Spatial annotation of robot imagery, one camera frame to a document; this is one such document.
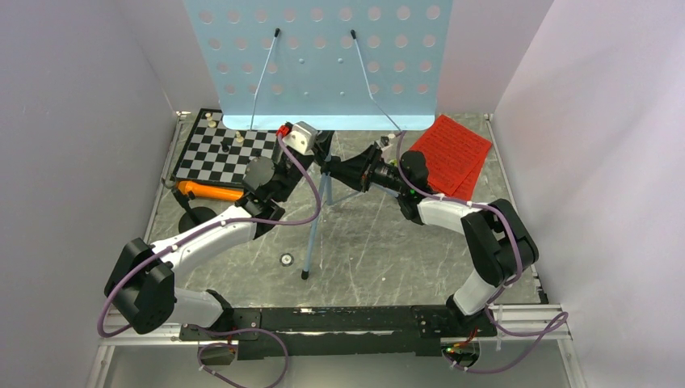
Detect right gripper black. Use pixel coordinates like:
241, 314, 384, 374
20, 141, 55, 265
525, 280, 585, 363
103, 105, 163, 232
330, 145, 410, 195

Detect light blue music stand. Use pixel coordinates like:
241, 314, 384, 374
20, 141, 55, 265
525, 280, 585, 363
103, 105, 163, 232
182, 0, 455, 280

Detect red sheet music paper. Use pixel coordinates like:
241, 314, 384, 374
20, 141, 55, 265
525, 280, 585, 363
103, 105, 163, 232
410, 115, 492, 197

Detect orange toy microphone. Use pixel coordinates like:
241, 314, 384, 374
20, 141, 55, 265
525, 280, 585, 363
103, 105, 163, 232
176, 180, 243, 201

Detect black microphone stand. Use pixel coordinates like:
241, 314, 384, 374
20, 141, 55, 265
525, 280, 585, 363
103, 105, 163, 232
171, 188, 216, 233

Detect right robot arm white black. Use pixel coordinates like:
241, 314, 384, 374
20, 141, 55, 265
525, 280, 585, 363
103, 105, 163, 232
321, 144, 540, 336

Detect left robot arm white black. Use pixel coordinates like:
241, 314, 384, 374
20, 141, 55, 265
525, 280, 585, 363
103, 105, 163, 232
97, 122, 330, 340

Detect black white chessboard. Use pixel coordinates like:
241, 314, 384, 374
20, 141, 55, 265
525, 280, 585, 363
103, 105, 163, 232
171, 108, 278, 188

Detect poker chip near front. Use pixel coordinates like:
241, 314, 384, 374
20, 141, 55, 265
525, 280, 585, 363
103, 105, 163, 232
279, 253, 294, 267

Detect white chess pawn far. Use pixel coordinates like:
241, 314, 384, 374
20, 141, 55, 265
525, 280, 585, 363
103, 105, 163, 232
205, 112, 217, 128

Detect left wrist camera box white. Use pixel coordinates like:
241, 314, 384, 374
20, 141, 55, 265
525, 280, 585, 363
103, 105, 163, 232
276, 121, 320, 156

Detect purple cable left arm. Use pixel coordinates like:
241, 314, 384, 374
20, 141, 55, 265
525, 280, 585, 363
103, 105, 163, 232
96, 133, 323, 340

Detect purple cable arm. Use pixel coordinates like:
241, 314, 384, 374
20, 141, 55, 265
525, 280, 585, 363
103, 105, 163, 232
394, 131, 569, 375
96, 133, 323, 340

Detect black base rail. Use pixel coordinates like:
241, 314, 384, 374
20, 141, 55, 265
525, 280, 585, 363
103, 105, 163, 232
182, 304, 483, 361

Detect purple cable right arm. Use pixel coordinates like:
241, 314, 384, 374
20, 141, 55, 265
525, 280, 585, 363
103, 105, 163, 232
394, 131, 569, 375

